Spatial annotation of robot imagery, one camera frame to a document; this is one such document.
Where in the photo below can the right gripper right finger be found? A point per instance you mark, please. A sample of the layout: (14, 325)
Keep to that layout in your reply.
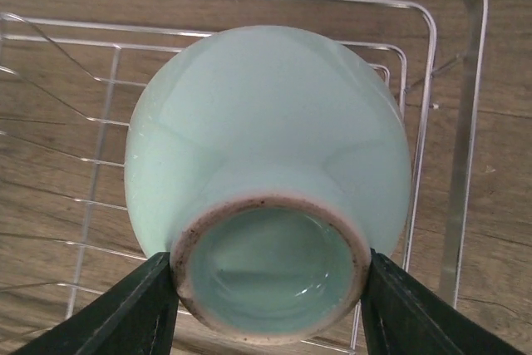
(402, 316)

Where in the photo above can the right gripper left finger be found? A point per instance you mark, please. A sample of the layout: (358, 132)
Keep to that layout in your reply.
(136, 316)

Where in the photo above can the pale green ceramic bowl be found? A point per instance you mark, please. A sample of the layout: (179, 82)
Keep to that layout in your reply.
(270, 162)

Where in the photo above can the wire dish rack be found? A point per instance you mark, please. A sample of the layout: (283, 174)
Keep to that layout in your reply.
(72, 70)

